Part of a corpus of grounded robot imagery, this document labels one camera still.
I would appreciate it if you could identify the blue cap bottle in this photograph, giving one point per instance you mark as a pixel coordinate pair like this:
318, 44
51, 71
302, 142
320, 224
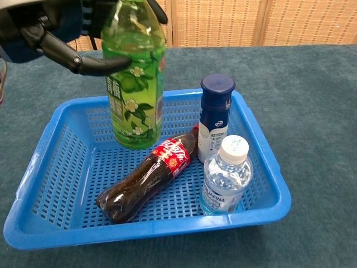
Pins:
214, 111

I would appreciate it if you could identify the clear water bottle white cap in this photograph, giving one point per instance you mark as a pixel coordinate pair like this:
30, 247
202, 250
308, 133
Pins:
226, 178

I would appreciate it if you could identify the teal table mat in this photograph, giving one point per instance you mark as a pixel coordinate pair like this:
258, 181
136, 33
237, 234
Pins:
320, 167

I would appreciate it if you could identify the bamboo folding screen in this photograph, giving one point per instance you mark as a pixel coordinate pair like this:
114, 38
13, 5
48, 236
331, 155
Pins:
251, 22

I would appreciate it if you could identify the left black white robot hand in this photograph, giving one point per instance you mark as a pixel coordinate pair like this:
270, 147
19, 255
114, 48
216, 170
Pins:
55, 47

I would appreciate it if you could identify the green soda bottle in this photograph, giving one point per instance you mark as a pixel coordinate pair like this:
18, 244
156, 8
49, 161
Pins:
134, 111

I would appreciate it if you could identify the cola bottle red cap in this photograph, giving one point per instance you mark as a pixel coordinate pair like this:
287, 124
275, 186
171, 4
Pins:
134, 190

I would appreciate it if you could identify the blue perforated plastic basket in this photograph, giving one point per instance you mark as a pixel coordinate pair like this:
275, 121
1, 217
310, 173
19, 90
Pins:
111, 233

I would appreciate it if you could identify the black tripod stand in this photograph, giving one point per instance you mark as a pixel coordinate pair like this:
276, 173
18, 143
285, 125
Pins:
92, 43

